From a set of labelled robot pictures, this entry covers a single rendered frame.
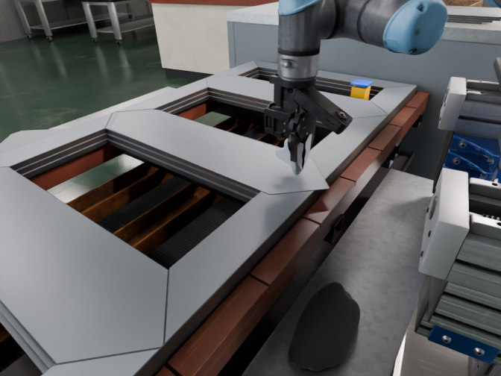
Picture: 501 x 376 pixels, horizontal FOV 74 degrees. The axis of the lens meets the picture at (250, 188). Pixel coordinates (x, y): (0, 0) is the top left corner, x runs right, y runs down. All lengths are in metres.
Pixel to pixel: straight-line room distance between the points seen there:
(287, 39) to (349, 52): 0.90
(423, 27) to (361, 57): 0.94
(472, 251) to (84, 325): 0.50
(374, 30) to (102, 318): 0.57
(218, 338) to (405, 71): 1.20
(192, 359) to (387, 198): 0.72
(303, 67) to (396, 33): 0.16
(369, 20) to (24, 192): 0.74
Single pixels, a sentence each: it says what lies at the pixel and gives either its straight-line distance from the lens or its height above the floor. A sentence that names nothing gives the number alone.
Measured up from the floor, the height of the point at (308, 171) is 0.86.
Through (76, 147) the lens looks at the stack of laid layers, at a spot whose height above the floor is 0.84.
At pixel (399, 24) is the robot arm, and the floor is 1.17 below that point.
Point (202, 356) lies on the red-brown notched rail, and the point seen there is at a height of 0.83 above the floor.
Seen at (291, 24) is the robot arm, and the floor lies 1.16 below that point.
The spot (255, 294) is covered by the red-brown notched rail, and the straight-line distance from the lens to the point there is 0.54.
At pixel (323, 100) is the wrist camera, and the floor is 1.03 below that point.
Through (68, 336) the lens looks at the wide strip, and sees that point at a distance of 0.53.
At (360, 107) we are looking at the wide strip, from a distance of 1.14.
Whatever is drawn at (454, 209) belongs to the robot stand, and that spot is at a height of 0.99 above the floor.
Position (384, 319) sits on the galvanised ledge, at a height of 0.68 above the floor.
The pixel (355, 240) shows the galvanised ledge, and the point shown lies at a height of 0.68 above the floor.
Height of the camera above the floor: 1.25
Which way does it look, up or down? 34 degrees down
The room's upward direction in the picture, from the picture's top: 2 degrees counter-clockwise
